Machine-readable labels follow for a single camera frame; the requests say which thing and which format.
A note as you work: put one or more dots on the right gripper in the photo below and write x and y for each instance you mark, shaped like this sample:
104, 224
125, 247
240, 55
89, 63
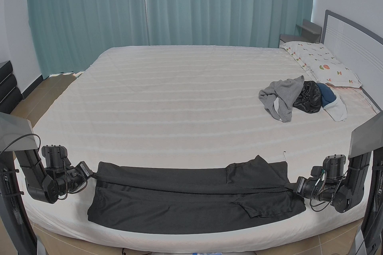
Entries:
305, 186

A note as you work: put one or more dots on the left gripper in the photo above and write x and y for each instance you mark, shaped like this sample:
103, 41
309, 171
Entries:
85, 173

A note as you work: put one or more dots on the black T-shirt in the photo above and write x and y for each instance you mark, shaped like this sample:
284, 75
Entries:
179, 206

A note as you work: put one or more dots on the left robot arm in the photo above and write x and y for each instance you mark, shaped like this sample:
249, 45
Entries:
33, 176

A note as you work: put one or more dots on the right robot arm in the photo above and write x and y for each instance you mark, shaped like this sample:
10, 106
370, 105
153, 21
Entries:
356, 176

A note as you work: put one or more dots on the blue and white garment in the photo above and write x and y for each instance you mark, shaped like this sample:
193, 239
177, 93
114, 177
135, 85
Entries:
336, 110

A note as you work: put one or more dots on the black shiny garment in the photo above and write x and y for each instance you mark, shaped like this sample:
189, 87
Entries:
308, 98

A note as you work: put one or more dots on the grey garment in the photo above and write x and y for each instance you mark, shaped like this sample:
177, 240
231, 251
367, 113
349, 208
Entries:
281, 92

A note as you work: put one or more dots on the black chest of drawers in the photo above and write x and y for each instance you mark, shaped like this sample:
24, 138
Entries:
7, 86

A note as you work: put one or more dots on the bed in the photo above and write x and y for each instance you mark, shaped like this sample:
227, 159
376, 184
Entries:
179, 98

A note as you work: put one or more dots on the white printed pillow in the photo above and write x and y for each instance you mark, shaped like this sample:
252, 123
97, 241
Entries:
321, 61

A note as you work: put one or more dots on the grey bedside table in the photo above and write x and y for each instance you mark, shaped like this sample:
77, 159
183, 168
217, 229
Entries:
309, 29

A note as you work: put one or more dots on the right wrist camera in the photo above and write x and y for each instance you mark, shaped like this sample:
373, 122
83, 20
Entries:
316, 172

